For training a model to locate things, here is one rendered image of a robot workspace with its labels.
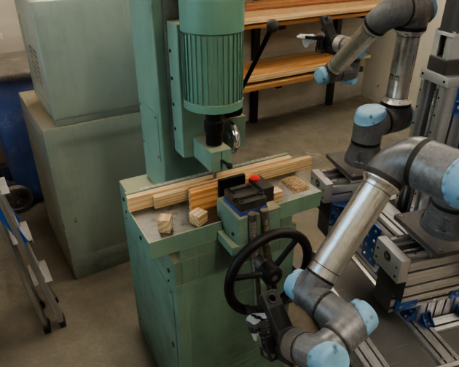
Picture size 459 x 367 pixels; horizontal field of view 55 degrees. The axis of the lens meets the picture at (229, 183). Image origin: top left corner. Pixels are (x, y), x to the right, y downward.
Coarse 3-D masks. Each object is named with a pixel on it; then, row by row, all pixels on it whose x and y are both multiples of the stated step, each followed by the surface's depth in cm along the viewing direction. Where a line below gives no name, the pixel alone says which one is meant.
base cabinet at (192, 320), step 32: (128, 224) 175; (288, 256) 153; (160, 288) 151; (192, 288) 137; (160, 320) 164; (192, 320) 143; (224, 320) 151; (160, 352) 179; (192, 352) 150; (224, 352) 159; (256, 352) 169
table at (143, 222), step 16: (288, 176) 155; (288, 192) 145; (304, 192) 145; (320, 192) 146; (144, 208) 137; (160, 208) 137; (176, 208) 137; (208, 208) 137; (288, 208) 142; (304, 208) 146; (144, 224) 129; (176, 224) 129; (192, 224) 129; (208, 224) 129; (144, 240) 125; (160, 240) 123; (176, 240) 126; (192, 240) 129; (208, 240) 132; (224, 240) 128; (272, 240) 131; (160, 256) 126
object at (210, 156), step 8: (200, 136) 143; (200, 144) 138; (224, 144) 138; (200, 152) 140; (208, 152) 134; (216, 152) 133; (224, 152) 135; (200, 160) 141; (208, 160) 136; (216, 160) 135; (224, 160) 136; (208, 168) 137; (216, 168) 136; (224, 168) 137
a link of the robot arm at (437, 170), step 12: (420, 144) 97; (432, 144) 96; (444, 144) 96; (420, 156) 95; (432, 156) 93; (444, 156) 92; (456, 156) 91; (408, 168) 97; (420, 168) 94; (432, 168) 93; (444, 168) 91; (456, 168) 90; (408, 180) 98; (420, 180) 95; (432, 180) 93; (444, 180) 90; (456, 180) 89; (432, 192) 94; (444, 192) 91; (456, 192) 89; (456, 204) 91
